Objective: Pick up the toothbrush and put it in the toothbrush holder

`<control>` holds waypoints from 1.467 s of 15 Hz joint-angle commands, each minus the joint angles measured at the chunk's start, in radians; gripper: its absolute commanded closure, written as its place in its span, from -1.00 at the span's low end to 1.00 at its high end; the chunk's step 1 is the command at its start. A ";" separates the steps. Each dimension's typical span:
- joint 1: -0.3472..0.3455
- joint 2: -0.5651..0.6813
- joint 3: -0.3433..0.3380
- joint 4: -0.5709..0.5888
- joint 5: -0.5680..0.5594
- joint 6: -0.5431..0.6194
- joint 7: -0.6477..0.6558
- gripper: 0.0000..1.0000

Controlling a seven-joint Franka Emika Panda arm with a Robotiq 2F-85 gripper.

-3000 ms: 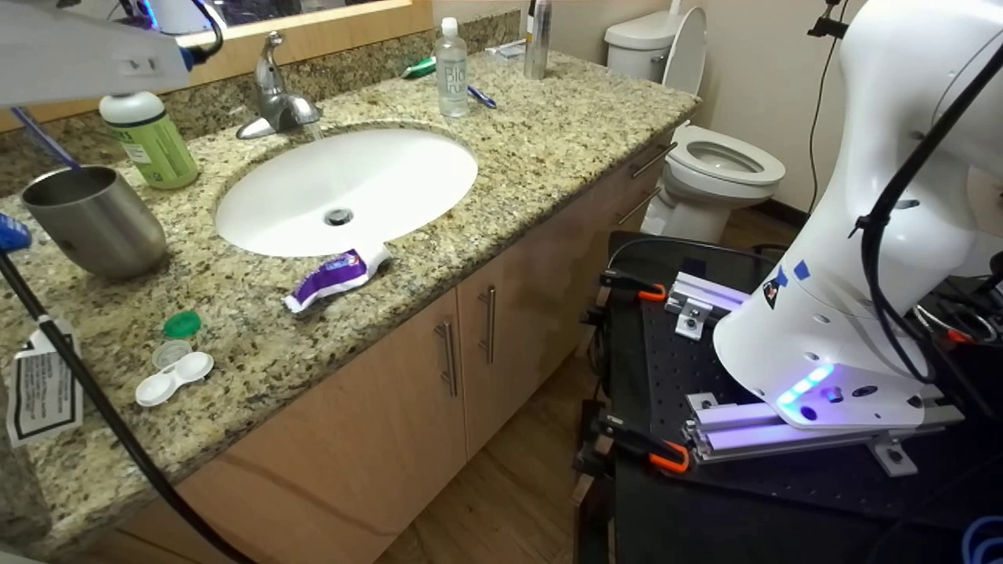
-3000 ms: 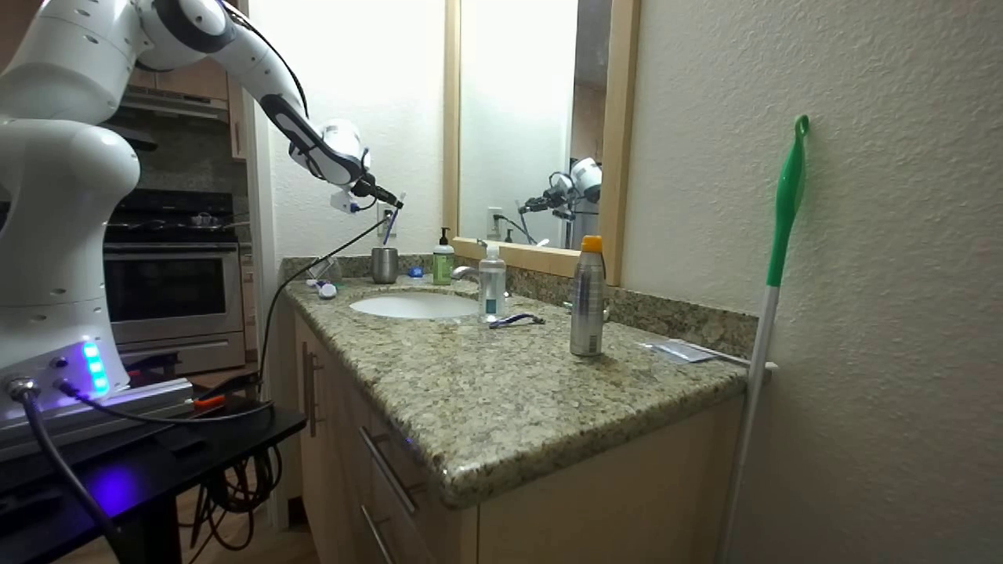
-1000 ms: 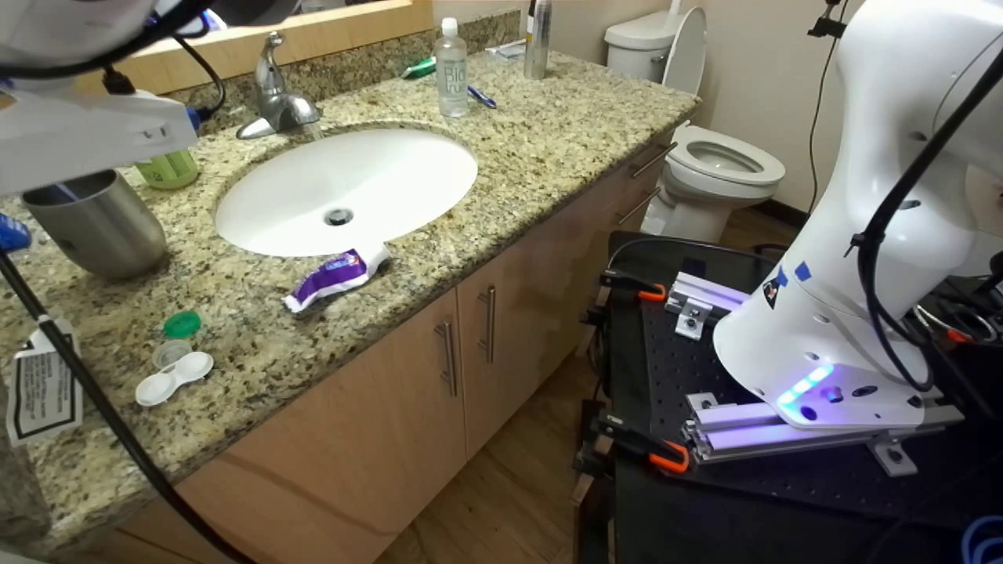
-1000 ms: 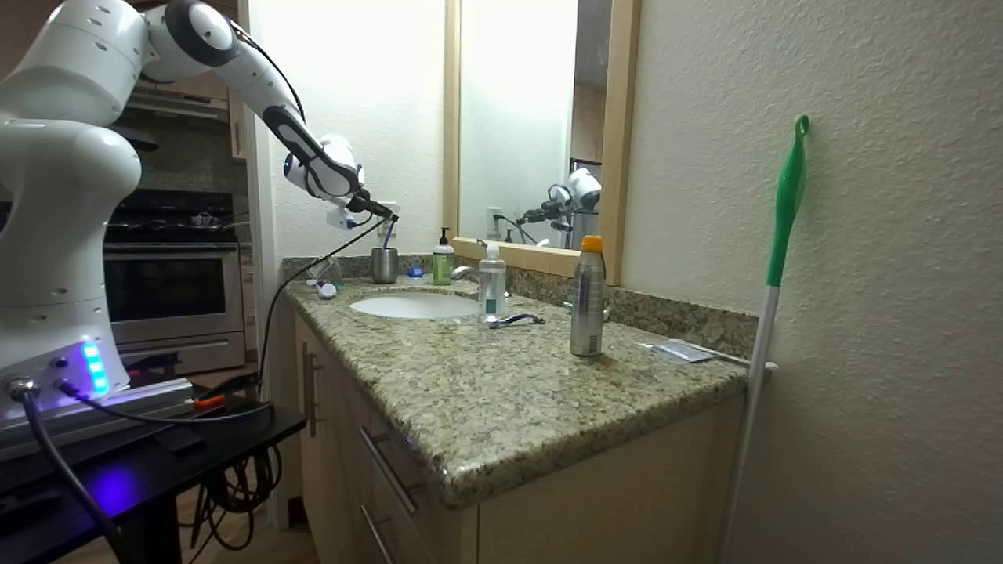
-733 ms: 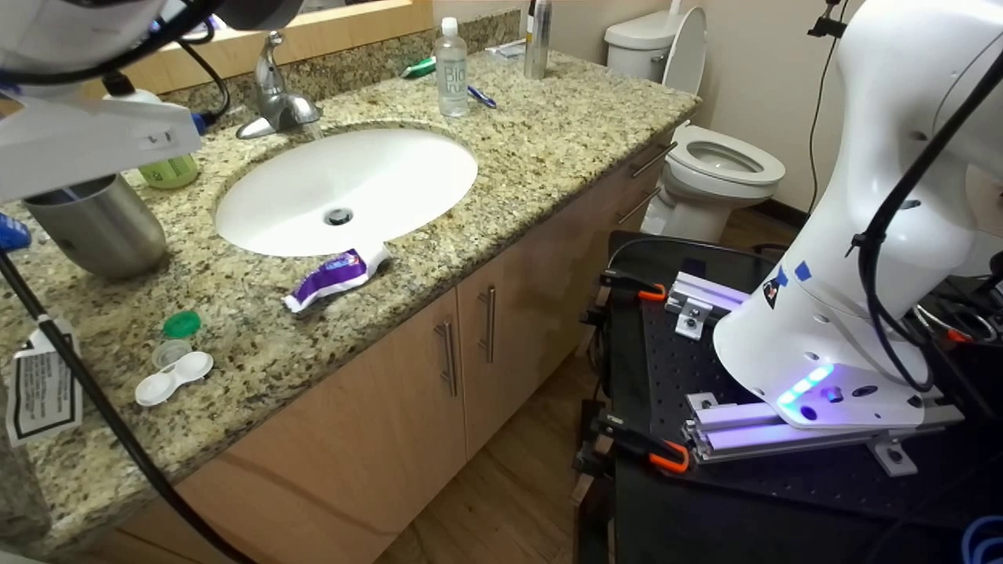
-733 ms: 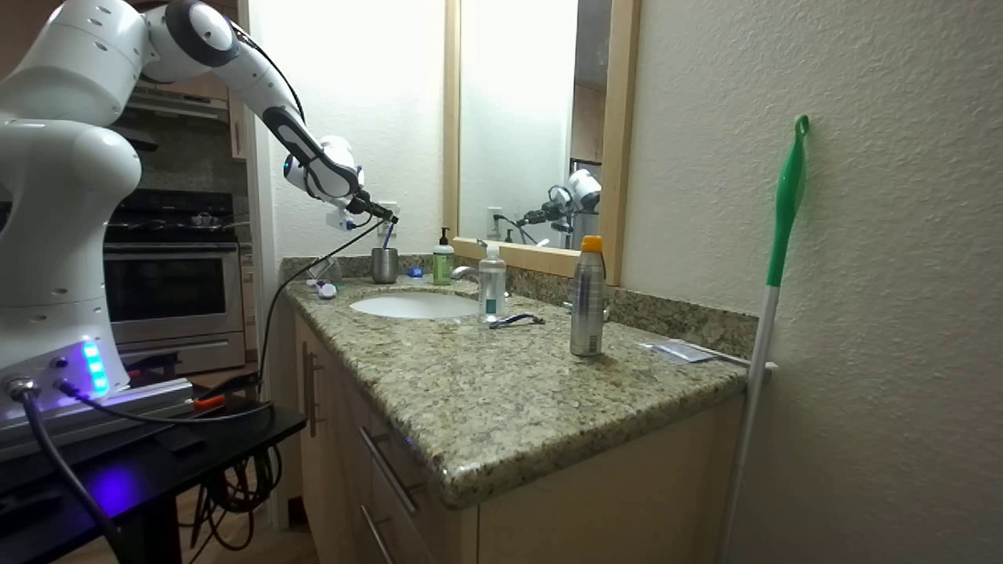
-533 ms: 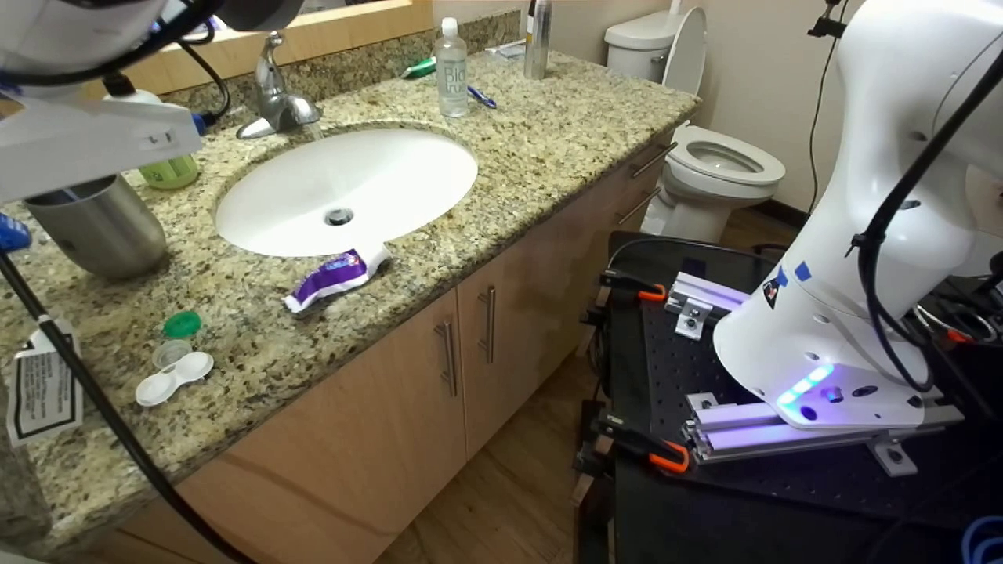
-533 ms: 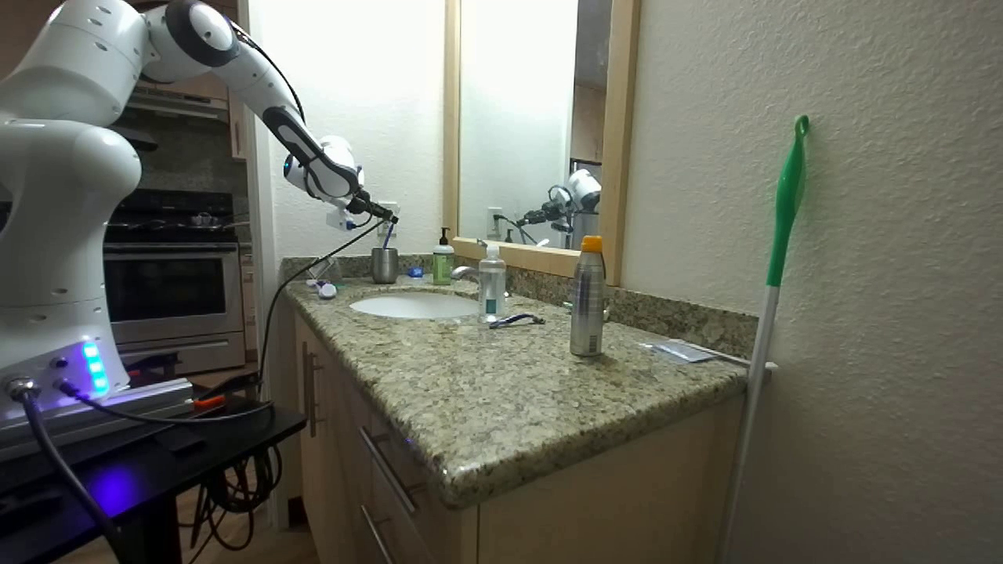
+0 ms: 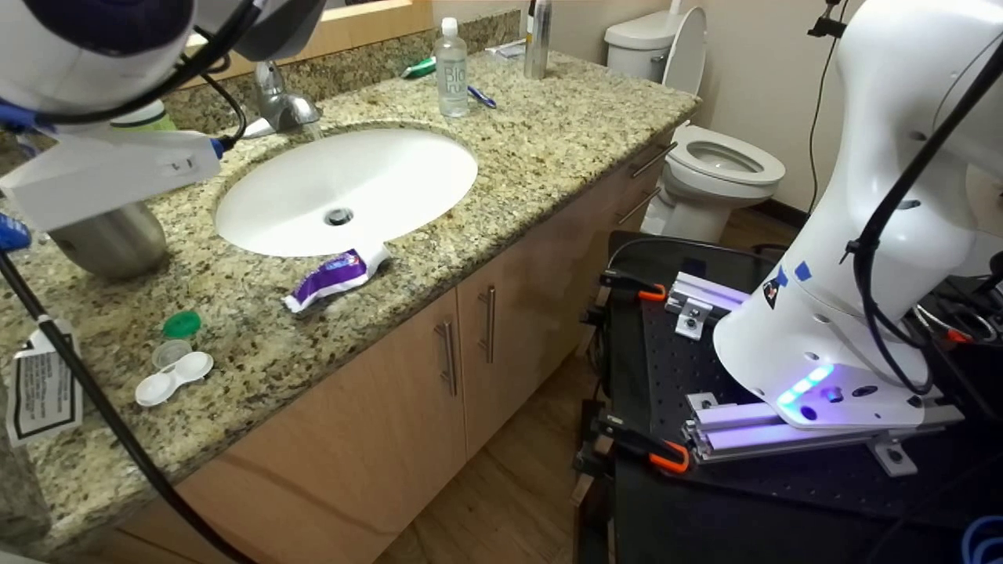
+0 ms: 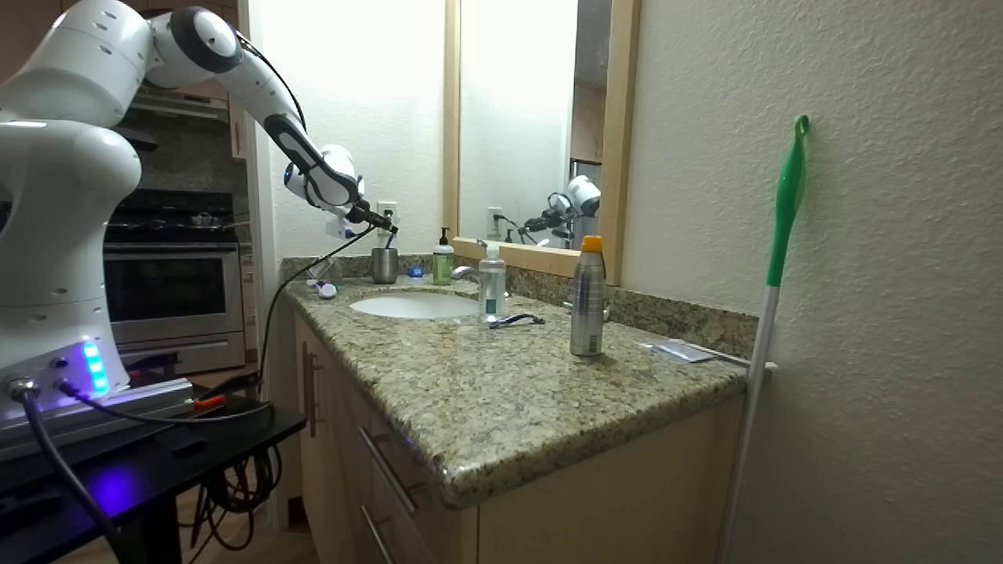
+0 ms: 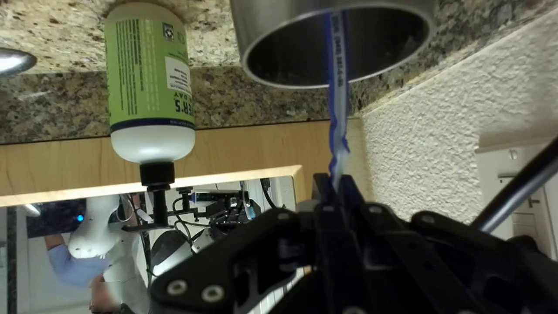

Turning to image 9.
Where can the white contact lens case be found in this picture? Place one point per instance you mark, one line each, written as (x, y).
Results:
(174, 379)

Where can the chrome faucet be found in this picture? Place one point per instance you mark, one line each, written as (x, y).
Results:
(284, 104)

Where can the black camera stand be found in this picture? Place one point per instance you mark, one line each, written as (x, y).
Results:
(830, 24)

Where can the white toilet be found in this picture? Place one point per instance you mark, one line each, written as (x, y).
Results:
(723, 168)

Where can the small green tube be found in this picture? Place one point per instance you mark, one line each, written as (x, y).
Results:
(417, 67)

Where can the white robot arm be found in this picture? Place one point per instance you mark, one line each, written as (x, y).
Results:
(888, 208)

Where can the white oval sink basin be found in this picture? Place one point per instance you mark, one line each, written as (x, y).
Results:
(395, 178)

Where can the silver spray can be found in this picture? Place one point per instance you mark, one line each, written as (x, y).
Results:
(537, 43)

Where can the blue plastic clip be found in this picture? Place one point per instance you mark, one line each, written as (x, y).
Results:
(11, 232)

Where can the wooden vanity cabinet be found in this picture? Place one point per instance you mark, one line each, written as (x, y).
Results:
(365, 459)

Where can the wooden framed mirror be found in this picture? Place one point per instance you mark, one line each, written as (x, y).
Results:
(365, 26)

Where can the green round cap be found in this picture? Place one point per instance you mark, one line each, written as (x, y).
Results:
(182, 325)

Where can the stainless steel cup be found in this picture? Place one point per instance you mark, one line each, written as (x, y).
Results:
(111, 244)

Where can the white printed label tag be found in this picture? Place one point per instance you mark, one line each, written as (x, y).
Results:
(42, 396)

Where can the purple white toothpaste tube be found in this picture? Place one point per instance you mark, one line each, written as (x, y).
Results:
(333, 278)

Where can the flat white packet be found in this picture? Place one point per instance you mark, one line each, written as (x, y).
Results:
(508, 49)

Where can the black robot cart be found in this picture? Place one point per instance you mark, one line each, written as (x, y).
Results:
(752, 501)

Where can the long aluminium mounting rail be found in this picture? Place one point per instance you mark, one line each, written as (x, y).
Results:
(752, 433)

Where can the wooden cabinet door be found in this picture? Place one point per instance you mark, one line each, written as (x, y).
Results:
(505, 346)
(356, 439)

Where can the clear plastic bottle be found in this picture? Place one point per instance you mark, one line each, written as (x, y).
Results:
(453, 79)

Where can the short aluminium mounting rail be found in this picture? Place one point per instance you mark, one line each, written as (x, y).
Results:
(707, 296)

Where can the metal sink drain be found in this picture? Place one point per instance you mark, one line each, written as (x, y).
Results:
(338, 217)

